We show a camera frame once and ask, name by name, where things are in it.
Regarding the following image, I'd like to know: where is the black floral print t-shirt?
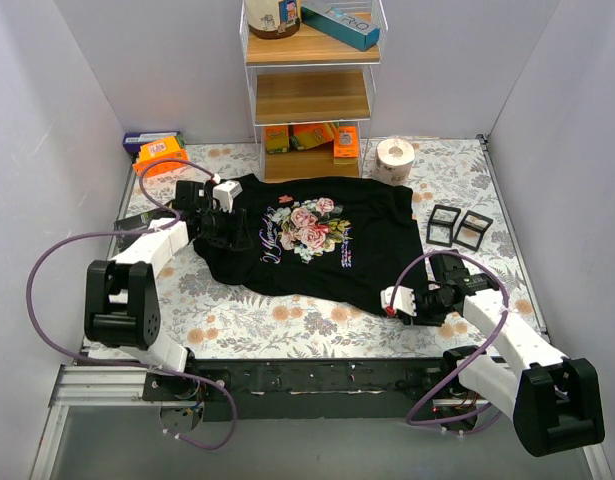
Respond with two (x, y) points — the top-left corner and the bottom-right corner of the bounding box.
(193, 174), (428, 315)

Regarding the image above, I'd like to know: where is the white wire wooden shelf rack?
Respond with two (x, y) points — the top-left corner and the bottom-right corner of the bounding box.
(240, 1), (388, 182)

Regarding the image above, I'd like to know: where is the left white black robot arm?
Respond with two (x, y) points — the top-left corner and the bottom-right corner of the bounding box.
(84, 179), (253, 400)

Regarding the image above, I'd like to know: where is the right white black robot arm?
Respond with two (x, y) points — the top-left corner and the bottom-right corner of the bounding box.
(380, 250), (605, 457)

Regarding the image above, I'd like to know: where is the black green product box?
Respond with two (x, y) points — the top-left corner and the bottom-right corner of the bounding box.
(114, 209), (162, 251)

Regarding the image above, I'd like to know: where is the floral patterned table mat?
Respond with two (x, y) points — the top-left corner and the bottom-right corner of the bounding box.
(86, 138), (551, 361)

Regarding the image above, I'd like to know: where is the orange box on mat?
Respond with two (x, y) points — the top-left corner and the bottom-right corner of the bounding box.
(133, 136), (188, 177)

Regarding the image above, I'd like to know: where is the yellow green sponge pack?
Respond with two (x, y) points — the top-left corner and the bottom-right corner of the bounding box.
(263, 125), (290, 154)

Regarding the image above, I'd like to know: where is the orange card box on shelf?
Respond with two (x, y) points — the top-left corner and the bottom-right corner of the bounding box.
(333, 125), (360, 165)

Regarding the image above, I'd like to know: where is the toilet paper roll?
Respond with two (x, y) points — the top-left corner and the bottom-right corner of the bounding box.
(372, 137), (415, 186)

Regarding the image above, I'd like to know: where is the cream brown cartoon canister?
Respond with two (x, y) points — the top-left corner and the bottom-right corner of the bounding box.
(244, 0), (301, 40)

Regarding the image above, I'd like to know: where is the teal rectangular box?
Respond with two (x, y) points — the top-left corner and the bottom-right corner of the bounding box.
(301, 2), (380, 51)

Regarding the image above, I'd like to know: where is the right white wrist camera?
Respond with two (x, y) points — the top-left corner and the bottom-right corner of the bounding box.
(380, 286), (417, 317)

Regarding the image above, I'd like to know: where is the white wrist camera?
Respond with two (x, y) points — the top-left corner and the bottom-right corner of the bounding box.
(380, 286), (417, 317)
(212, 180), (243, 213)

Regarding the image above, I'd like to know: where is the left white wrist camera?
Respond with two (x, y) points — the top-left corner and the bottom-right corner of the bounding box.
(212, 180), (243, 213)

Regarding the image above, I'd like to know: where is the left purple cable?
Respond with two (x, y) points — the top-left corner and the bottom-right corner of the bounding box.
(25, 159), (238, 450)

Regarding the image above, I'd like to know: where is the purple cable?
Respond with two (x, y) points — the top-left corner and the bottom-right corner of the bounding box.
(25, 159), (238, 450)
(390, 249), (512, 439)

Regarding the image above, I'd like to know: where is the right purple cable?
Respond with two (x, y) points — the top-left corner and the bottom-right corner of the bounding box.
(390, 249), (512, 439)

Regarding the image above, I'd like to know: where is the black frame right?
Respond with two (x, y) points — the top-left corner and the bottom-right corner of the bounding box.
(453, 210), (493, 252)

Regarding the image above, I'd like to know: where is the black frame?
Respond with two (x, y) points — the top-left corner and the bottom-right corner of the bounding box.
(426, 204), (461, 247)
(453, 210), (493, 252)

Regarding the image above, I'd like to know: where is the black frame left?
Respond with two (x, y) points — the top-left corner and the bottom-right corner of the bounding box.
(426, 204), (461, 247)

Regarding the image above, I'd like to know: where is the purple box at wall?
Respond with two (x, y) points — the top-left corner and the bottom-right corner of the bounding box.
(122, 131), (185, 155)

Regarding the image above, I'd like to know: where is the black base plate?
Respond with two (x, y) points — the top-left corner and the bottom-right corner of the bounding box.
(141, 357), (501, 424)

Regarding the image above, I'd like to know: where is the aluminium rail frame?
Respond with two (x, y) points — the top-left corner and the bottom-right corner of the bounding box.
(32, 367), (612, 479)

